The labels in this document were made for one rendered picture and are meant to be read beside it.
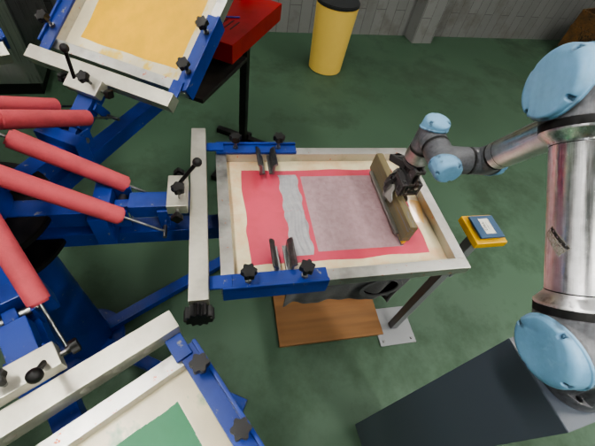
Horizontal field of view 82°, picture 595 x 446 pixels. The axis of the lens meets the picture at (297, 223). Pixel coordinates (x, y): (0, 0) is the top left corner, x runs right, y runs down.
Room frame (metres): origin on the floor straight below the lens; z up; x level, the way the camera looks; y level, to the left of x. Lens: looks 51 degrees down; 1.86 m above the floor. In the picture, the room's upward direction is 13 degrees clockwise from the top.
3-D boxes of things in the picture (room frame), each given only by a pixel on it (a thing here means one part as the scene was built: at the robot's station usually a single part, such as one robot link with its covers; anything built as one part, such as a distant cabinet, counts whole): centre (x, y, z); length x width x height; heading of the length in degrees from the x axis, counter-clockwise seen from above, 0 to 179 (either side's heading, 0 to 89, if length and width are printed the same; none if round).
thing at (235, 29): (1.86, 0.64, 1.06); 0.61 x 0.46 x 0.12; 170
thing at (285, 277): (0.48, 0.02, 0.97); 0.30 x 0.05 x 0.07; 110
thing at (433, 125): (0.88, -0.31, 1.30); 0.09 x 0.08 x 0.11; 16
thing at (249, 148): (1.00, 0.21, 0.97); 0.30 x 0.05 x 0.07; 110
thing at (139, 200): (0.63, 0.42, 1.02); 0.17 x 0.06 x 0.05; 110
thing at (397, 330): (0.91, -0.68, 0.48); 0.22 x 0.22 x 0.96; 20
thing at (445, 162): (0.79, -0.36, 1.29); 0.11 x 0.11 x 0.08; 16
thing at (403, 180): (0.88, -0.31, 1.14); 0.09 x 0.08 x 0.12; 20
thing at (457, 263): (0.82, -0.11, 0.97); 0.79 x 0.58 x 0.04; 110
